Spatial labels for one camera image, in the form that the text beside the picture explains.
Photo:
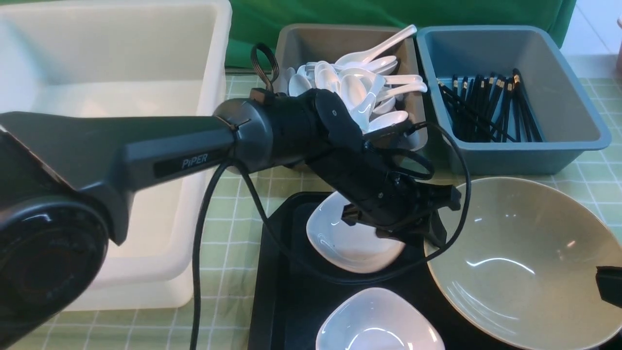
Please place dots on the tan noodle bowl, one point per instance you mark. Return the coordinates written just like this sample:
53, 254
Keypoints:
524, 267

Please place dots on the black serving tray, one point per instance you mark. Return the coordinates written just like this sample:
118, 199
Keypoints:
291, 304

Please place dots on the pile of white spoons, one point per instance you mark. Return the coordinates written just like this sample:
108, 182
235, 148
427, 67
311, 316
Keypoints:
365, 81

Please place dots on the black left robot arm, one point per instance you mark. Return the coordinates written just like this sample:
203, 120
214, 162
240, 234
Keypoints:
67, 187

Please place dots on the white square dish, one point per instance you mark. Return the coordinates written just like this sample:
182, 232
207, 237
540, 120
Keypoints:
377, 319
354, 248

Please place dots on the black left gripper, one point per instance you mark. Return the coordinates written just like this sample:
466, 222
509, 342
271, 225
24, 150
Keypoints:
387, 190

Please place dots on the green checkered table mat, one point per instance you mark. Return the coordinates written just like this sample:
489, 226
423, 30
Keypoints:
230, 252

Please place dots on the blue plastic bin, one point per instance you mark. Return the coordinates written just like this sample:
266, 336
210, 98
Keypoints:
571, 125

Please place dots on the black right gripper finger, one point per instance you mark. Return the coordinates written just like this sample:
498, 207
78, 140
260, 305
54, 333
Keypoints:
609, 282

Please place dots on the green backdrop cloth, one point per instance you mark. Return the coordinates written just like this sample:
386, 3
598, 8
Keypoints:
256, 21

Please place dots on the bundle of black chopsticks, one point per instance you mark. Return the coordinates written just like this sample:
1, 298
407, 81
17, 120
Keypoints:
493, 108

